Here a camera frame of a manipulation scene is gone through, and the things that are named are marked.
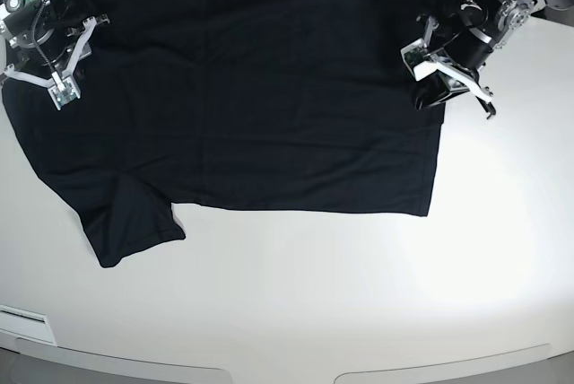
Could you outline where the white label sticker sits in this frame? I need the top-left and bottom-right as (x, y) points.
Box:
(1, 305), (57, 346)

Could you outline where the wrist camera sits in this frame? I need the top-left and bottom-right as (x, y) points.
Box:
(400, 39), (437, 82)
(48, 76), (81, 110)

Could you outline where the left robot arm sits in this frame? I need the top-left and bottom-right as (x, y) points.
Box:
(401, 0), (573, 117)

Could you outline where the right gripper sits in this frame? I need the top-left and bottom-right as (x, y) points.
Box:
(1, 14), (109, 88)

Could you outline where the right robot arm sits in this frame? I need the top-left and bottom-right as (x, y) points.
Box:
(1, 0), (109, 103)

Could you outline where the black T-shirt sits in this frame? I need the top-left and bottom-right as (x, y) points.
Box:
(3, 0), (450, 267)

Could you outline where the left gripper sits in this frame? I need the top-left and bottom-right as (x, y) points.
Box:
(413, 27), (496, 119)

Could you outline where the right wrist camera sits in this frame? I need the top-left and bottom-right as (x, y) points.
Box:
(48, 76), (81, 110)

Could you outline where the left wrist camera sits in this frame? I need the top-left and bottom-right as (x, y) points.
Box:
(400, 39), (437, 82)

